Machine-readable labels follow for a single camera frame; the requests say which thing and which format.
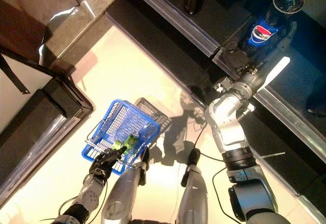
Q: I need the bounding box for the silver right robot leg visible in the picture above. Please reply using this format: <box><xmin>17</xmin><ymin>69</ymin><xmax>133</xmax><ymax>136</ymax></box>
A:
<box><xmin>175</xmin><ymin>149</ymin><xmax>207</xmax><ymax>224</ymax></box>

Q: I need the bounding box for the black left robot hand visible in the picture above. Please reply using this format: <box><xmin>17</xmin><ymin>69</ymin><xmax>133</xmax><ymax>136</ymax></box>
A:
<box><xmin>88</xmin><ymin>146</ymin><xmax>127</xmax><ymax>182</ymax></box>

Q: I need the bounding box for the metal wire basket handle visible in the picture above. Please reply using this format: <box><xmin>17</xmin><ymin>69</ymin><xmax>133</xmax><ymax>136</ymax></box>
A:
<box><xmin>85</xmin><ymin>121</ymin><xmax>145</xmax><ymax>170</ymax></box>

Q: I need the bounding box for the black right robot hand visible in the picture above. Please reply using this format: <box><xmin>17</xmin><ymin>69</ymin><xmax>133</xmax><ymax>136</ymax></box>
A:
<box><xmin>221</xmin><ymin>21</ymin><xmax>298</xmax><ymax>76</ymax></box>

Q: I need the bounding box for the black fabric strap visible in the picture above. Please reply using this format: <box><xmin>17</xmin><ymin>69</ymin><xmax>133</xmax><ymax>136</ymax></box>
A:
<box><xmin>0</xmin><ymin>53</ymin><xmax>31</xmax><ymax>95</ymax></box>

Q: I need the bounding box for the white flat plastic strip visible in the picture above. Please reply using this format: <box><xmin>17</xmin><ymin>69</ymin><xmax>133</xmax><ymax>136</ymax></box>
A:
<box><xmin>257</xmin><ymin>57</ymin><xmax>291</xmax><ymax>92</ymax></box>

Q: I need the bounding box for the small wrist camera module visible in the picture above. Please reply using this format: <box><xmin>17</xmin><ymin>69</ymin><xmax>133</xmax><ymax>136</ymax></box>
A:
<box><xmin>213</xmin><ymin>76</ymin><xmax>234</xmax><ymax>94</ymax></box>

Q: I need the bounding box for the Pepsi cola bottle blue cap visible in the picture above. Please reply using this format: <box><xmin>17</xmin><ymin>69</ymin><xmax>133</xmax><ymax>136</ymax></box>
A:
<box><xmin>306</xmin><ymin>77</ymin><xmax>326</xmax><ymax>118</ymax></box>
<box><xmin>239</xmin><ymin>0</ymin><xmax>319</xmax><ymax>58</ymax></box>

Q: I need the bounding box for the black shelf base plinth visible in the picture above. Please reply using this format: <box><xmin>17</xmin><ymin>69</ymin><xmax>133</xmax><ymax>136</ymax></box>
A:
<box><xmin>105</xmin><ymin>0</ymin><xmax>326</xmax><ymax>224</ymax></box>

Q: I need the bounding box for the thin white cable tie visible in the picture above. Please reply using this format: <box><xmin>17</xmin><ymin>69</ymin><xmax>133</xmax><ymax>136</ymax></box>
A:
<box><xmin>251</xmin><ymin>152</ymin><xmax>286</xmax><ymax>160</ymax></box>

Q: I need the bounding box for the black low display stand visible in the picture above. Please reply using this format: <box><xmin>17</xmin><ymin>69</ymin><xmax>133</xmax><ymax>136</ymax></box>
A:
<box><xmin>0</xmin><ymin>46</ymin><xmax>94</xmax><ymax>198</ymax></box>

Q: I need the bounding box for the thin black cable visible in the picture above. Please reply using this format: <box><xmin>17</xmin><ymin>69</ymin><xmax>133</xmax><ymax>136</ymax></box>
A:
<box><xmin>58</xmin><ymin>174</ymin><xmax>109</xmax><ymax>224</ymax></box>
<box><xmin>193</xmin><ymin>121</ymin><xmax>226</xmax><ymax>162</ymax></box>
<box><xmin>212</xmin><ymin>166</ymin><xmax>247</xmax><ymax>218</ymax></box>

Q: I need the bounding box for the blue plastic shopping basket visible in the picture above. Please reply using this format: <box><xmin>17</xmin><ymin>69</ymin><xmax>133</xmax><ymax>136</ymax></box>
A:
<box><xmin>81</xmin><ymin>99</ymin><xmax>161</xmax><ymax>176</ymax></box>

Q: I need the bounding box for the green soda can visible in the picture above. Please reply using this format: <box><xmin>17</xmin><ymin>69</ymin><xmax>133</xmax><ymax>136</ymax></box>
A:
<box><xmin>113</xmin><ymin>132</ymin><xmax>141</xmax><ymax>151</ymax></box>

